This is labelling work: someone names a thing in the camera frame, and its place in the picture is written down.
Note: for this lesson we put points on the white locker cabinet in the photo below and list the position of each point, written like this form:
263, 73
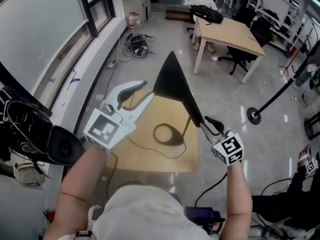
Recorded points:
145, 1

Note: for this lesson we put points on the wooden desk white legs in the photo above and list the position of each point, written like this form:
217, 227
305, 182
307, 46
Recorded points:
225, 34

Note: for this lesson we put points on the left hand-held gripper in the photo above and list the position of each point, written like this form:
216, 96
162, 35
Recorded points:
107, 131

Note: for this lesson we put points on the open black equipment case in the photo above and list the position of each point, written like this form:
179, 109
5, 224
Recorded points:
140, 50

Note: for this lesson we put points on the person's right forearm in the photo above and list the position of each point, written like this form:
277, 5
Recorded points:
237, 196

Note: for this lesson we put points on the small black chest monitor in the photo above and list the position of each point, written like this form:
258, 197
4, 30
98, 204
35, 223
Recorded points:
200, 212

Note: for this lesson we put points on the black bag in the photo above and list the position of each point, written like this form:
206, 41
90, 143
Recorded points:
205, 12

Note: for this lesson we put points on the person's left forearm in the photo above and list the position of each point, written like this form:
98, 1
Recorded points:
80, 179

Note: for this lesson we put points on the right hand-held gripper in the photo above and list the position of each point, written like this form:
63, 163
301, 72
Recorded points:
228, 147

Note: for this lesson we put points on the black pole stand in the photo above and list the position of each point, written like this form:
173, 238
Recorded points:
253, 114

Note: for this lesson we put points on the low wooden table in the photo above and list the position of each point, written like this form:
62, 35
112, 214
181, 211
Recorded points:
155, 161

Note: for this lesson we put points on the clear water jug red cap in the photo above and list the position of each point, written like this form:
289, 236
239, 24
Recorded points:
132, 21

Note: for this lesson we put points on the beige fabric bag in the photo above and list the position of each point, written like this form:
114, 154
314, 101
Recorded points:
27, 175

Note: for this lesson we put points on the black desk lamp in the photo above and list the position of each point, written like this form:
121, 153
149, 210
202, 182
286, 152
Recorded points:
175, 84

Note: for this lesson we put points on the white power strip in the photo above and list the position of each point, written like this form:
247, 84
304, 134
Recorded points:
112, 64

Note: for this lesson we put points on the brown wooden step platform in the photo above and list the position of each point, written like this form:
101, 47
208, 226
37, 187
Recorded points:
176, 12

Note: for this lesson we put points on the wooden coat rack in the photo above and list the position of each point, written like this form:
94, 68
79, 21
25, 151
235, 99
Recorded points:
286, 70

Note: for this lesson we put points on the person's white shirt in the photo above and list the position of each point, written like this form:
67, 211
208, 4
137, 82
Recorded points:
140, 214

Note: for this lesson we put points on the black window frame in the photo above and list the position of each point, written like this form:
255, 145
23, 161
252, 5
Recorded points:
89, 16

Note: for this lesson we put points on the black office chair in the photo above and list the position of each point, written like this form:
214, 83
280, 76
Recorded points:
246, 15
240, 56

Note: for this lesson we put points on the black stool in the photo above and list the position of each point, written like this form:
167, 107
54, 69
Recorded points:
312, 129

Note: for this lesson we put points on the white shelving unit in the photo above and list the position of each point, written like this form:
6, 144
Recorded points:
280, 14

